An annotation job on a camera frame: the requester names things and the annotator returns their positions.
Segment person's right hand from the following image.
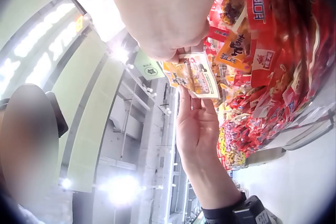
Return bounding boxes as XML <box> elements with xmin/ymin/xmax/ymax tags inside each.
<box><xmin>103</xmin><ymin>0</ymin><xmax>224</xmax><ymax>65</ymax></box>

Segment person's left hand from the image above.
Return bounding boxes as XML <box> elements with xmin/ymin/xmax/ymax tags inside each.
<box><xmin>175</xmin><ymin>86</ymin><xmax>227</xmax><ymax>174</ymax></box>

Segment person's right fingers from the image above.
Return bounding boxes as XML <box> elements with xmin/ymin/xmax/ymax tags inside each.
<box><xmin>172</xmin><ymin>47</ymin><xmax>206</xmax><ymax>65</ymax></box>

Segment person's left fingers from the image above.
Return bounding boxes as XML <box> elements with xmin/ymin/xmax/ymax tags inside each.
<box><xmin>177</xmin><ymin>86</ymin><xmax>219</xmax><ymax>116</ymax></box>

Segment yellow and white snack packet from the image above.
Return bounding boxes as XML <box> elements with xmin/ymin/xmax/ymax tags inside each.
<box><xmin>162</xmin><ymin>52</ymin><xmax>221</xmax><ymax>101</ymax></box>

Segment green hanging sign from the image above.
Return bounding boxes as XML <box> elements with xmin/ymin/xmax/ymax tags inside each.
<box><xmin>133</xmin><ymin>50</ymin><xmax>165</xmax><ymax>81</ymax></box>

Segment full shop shelf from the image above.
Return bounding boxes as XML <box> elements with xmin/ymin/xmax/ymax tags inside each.
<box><xmin>203</xmin><ymin>0</ymin><xmax>336</xmax><ymax>170</ymax></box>

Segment orange and yellow hanging sign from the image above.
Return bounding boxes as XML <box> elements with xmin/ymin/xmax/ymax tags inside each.
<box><xmin>74</xmin><ymin>13</ymin><xmax>92</xmax><ymax>33</ymax></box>

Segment bright ceiling lamp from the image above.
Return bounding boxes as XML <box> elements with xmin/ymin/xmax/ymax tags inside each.
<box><xmin>58</xmin><ymin>177</ymin><xmax>74</xmax><ymax>190</ymax></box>
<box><xmin>98</xmin><ymin>179</ymin><xmax>141</xmax><ymax>212</ymax></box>

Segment black wrist band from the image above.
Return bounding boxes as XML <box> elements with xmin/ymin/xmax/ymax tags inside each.
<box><xmin>201</xmin><ymin>191</ymin><xmax>270</xmax><ymax>224</ymax></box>

